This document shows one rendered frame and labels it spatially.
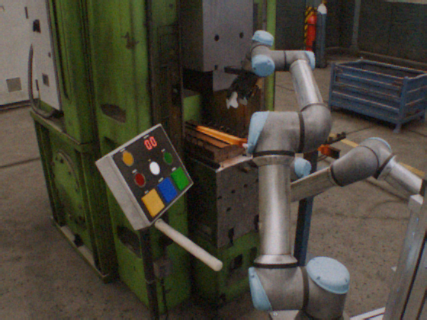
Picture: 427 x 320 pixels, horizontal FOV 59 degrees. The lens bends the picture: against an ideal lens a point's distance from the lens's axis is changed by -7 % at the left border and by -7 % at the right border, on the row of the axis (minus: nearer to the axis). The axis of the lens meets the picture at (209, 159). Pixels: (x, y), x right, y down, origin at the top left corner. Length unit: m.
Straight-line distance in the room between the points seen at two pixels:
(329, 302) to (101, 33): 1.56
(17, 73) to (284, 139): 6.07
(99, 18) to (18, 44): 4.85
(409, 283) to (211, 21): 1.24
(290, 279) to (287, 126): 0.40
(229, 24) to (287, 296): 1.19
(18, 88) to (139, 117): 5.25
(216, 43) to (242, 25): 0.17
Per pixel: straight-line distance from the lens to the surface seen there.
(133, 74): 1.71
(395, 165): 1.50
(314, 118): 1.10
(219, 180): 1.89
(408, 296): 1.08
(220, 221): 2.00
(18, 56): 6.83
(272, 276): 1.04
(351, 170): 1.41
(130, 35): 1.69
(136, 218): 1.41
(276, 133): 1.06
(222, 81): 1.82
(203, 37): 1.71
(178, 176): 1.57
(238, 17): 1.84
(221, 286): 2.28
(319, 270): 1.07
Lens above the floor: 1.72
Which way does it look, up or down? 24 degrees down
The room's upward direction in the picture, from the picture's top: 1 degrees counter-clockwise
